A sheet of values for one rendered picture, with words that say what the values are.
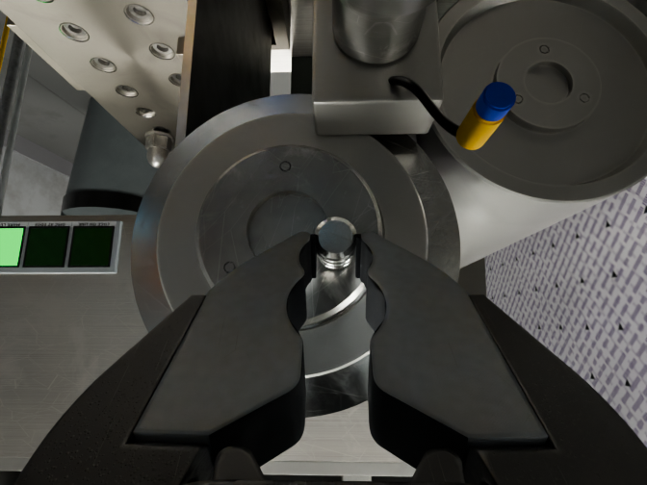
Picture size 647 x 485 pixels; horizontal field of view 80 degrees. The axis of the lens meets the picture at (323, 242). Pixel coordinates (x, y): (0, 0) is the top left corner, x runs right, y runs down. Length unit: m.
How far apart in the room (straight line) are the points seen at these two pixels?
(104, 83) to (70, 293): 0.27
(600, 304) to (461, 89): 0.15
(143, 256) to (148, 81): 0.32
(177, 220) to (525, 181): 0.15
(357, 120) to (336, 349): 0.09
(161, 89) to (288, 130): 0.33
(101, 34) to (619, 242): 0.43
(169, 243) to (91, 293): 0.41
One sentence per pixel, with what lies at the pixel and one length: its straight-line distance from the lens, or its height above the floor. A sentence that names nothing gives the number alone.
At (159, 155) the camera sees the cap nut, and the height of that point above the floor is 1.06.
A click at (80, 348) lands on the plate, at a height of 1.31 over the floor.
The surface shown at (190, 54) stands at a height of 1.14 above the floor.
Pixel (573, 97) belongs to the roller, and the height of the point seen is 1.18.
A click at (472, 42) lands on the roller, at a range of 0.23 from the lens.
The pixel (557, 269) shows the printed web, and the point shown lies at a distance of 0.32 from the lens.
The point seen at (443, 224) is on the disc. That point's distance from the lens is 0.18.
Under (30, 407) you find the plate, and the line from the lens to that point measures 0.63.
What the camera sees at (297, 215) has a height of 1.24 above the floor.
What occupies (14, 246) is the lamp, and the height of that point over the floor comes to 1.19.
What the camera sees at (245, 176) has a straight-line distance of 0.16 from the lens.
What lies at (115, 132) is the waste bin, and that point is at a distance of 2.47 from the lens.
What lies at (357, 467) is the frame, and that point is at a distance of 0.52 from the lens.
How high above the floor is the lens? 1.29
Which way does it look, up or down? 12 degrees down
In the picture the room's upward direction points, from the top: 180 degrees counter-clockwise
